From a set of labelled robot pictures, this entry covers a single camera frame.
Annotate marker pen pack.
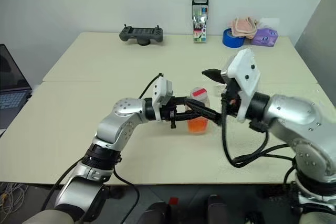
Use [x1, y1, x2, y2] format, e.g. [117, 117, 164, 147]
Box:
[191, 0, 210, 44]

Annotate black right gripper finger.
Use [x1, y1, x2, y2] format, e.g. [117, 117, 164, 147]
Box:
[201, 68, 224, 83]
[185, 100, 224, 128]

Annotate dark rounded shape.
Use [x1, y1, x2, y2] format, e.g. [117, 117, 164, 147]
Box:
[141, 201, 172, 224]
[207, 194, 229, 224]

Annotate blue tape roll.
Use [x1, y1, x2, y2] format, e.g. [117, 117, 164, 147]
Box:
[222, 27, 246, 49]

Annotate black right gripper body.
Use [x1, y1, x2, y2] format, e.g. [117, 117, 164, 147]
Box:
[220, 69, 242, 116]

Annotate dark laptop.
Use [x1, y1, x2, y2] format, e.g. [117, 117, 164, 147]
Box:
[0, 43, 34, 130]

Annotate clear bottle with orange drink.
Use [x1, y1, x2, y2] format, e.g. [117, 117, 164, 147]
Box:
[186, 87, 211, 134]

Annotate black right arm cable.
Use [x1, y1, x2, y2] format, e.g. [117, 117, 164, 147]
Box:
[220, 91, 299, 190]

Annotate purple tissue pack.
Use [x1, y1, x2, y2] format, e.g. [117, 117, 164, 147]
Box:
[249, 17, 280, 48]

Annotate white cable bundle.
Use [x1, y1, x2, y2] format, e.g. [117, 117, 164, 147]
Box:
[0, 182, 28, 210]

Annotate pink folded cloth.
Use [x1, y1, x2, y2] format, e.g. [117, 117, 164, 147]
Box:
[227, 17, 260, 40]

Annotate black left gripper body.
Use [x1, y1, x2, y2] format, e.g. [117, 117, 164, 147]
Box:
[160, 97, 186, 130]

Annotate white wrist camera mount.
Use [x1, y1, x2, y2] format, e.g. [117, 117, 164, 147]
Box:
[226, 48, 262, 124]
[152, 77, 175, 122]

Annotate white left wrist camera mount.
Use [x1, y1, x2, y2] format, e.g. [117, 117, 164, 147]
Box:
[152, 77, 175, 122]

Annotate dark grey handheld controller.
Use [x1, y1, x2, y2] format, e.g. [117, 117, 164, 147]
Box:
[119, 24, 165, 47]

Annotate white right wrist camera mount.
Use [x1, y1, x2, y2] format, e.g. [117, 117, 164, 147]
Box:
[226, 48, 262, 124]

